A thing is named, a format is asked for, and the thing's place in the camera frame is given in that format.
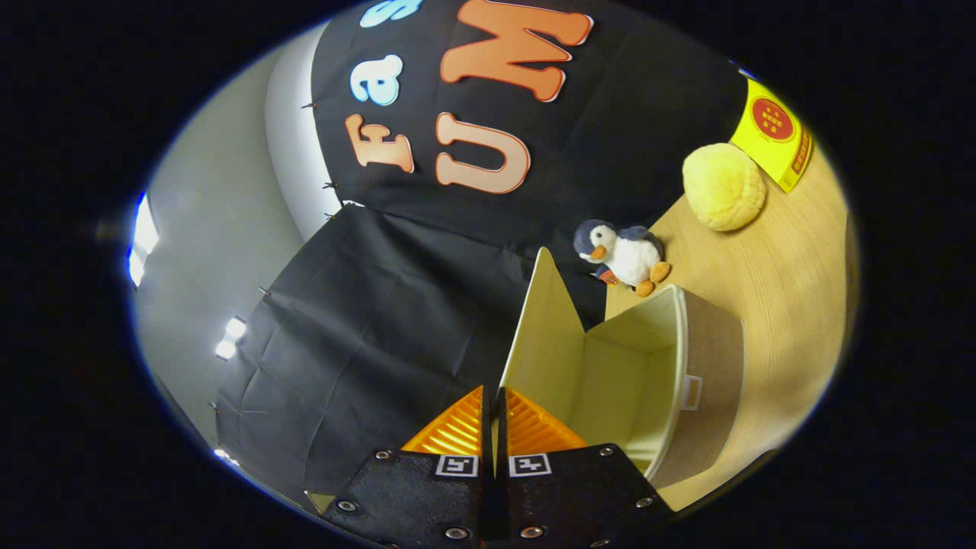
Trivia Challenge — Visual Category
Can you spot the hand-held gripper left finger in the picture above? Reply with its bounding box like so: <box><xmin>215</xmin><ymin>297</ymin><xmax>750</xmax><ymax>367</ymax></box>
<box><xmin>320</xmin><ymin>385</ymin><xmax>493</xmax><ymax>549</ymax></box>

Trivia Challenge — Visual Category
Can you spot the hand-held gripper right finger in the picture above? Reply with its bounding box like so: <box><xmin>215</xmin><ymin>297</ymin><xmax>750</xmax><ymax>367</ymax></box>
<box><xmin>494</xmin><ymin>387</ymin><xmax>676</xmax><ymax>549</ymax></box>

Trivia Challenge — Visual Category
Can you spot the beige fabric storage box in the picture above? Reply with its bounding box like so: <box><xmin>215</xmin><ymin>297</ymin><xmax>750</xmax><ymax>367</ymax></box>
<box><xmin>499</xmin><ymin>246</ymin><xmax>746</xmax><ymax>490</ymax></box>

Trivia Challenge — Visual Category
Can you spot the penguin plush toy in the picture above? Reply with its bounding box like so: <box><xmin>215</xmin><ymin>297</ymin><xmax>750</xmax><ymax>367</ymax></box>
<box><xmin>573</xmin><ymin>220</ymin><xmax>672</xmax><ymax>298</ymax></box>

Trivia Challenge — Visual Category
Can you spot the small bright ceiling light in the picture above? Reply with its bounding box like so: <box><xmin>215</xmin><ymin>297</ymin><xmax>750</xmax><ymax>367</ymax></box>
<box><xmin>213</xmin><ymin>316</ymin><xmax>249</xmax><ymax>361</ymax></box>

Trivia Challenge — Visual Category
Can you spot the yellow round plush bun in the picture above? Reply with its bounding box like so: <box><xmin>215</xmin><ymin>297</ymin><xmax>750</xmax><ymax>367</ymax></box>
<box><xmin>682</xmin><ymin>143</ymin><xmax>768</xmax><ymax>233</ymax></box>

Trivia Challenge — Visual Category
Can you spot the large bright ceiling light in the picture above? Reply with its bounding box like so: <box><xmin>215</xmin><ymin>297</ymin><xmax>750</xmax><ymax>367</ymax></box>
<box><xmin>126</xmin><ymin>191</ymin><xmax>161</xmax><ymax>289</ymax></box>

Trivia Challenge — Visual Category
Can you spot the yellow book with red circle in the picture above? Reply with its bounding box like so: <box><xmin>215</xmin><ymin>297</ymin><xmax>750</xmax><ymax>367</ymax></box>
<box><xmin>730</xmin><ymin>76</ymin><xmax>815</xmax><ymax>193</ymax></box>

